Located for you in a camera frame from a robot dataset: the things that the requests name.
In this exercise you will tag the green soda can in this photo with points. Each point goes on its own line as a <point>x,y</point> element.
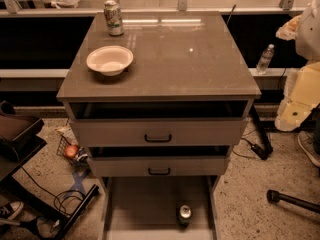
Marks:
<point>184,214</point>

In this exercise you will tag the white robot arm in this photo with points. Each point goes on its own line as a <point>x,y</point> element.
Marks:
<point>302,86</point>

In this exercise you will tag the grey drawer cabinet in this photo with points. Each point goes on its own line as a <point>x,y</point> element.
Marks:
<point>178,56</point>

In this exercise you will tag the open bottom drawer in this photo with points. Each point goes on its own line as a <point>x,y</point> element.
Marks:
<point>145,208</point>

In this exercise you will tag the white green can on counter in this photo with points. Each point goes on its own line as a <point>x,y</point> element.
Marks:
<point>113,18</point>

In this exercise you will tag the white paper bowl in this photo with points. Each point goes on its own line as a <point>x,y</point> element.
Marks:
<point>109,60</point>

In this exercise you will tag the red apple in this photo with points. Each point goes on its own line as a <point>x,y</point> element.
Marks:
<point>71,151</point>

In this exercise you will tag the black stand leg left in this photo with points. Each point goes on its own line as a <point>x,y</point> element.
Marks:
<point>64,228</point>

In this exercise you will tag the clear water bottle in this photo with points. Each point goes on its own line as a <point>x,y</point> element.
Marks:
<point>265,60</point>

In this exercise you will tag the dark tray table left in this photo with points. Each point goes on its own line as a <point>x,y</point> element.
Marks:
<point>19,140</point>

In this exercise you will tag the person's grey sneaker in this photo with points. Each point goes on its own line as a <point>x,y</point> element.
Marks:
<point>307,143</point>

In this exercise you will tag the black sneaker bottom left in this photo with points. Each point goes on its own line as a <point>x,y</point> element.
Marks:
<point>11,210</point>

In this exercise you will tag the top drawer with black handle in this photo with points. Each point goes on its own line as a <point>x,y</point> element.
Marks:
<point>140,124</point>

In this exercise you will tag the drawer with black handle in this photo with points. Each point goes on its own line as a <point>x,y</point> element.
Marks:
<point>140,124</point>
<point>159,161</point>

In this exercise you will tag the middle drawer with black handle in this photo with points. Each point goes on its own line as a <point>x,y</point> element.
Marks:
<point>159,161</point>

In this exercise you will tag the wire basket with snacks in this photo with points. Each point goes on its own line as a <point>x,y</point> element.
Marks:
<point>67,137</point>

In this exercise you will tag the black power adapter with cable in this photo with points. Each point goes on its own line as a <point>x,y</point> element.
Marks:
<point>261,152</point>

